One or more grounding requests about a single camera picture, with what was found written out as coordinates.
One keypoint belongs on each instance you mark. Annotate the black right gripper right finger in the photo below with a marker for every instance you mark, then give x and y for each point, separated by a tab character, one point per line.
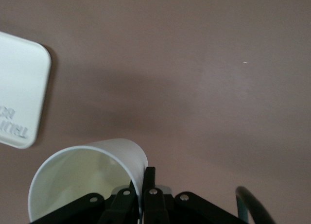
155	204

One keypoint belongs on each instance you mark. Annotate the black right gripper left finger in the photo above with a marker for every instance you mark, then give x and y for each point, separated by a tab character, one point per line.
116	207

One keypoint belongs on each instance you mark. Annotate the white plastic cup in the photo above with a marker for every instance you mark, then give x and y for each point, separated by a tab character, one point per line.
73	175

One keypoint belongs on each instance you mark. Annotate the beige bear print tray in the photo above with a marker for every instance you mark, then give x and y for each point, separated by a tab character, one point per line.
19	88

